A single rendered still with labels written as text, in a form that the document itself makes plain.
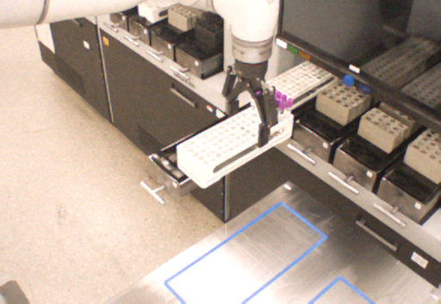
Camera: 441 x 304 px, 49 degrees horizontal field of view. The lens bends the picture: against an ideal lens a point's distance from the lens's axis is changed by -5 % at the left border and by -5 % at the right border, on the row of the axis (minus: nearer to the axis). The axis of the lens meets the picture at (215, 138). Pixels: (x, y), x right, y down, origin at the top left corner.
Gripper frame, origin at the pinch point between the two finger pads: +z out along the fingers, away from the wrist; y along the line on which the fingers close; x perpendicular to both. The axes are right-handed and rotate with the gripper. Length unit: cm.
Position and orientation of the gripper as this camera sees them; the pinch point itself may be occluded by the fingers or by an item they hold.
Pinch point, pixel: (247, 127)
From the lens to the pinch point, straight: 124.4
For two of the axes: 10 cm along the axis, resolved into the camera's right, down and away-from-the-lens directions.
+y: 6.5, 4.9, -5.9
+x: 7.6, -4.1, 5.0
